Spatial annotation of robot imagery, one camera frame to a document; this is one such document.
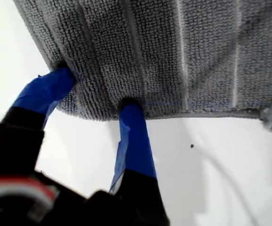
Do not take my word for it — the grey striped towel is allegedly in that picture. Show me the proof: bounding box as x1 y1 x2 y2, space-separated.
13 0 272 132

